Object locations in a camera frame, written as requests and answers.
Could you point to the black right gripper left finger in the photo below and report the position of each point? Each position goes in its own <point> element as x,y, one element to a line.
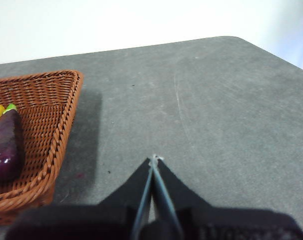
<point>104,222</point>

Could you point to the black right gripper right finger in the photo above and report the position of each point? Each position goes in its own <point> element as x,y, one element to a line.
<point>216,225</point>

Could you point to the brown wicker basket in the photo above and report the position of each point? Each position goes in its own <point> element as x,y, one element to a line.
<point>46,120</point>

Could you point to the purple eggplant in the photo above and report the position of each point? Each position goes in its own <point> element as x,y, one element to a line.
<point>7,142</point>

